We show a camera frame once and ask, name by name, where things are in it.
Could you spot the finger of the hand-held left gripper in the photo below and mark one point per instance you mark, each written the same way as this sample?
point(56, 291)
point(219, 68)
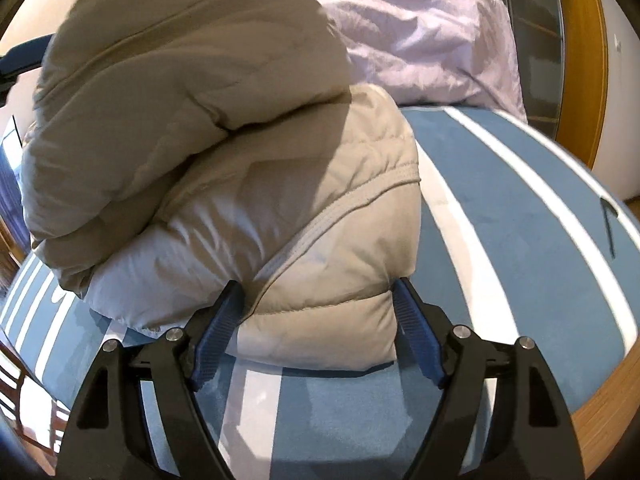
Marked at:
point(22, 54)

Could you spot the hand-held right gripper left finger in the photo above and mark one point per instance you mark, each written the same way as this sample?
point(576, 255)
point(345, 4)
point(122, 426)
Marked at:
point(216, 337)

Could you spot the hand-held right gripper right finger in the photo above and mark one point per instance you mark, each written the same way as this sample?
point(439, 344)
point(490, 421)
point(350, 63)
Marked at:
point(419, 340)

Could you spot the beige padded jacket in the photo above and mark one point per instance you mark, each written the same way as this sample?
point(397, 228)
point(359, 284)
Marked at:
point(210, 160)

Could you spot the large window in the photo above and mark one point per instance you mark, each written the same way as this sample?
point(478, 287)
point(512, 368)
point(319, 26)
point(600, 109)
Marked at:
point(7, 180)

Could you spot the blue white striped blanket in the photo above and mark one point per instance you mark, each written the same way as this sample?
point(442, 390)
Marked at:
point(500, 240)

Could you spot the thin black strand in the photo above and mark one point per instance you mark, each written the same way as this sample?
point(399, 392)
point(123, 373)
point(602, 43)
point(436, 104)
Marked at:
point(609, 227)

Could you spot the large lavender pillow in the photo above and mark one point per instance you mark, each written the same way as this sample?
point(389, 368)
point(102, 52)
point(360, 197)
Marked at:
point(425, 45)

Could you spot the wooden framed dark glass door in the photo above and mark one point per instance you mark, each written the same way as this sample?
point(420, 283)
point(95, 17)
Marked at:
point(545, 45)

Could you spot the wooden bed frame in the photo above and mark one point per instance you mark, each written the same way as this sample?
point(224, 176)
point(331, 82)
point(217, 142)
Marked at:
point(607, 390)

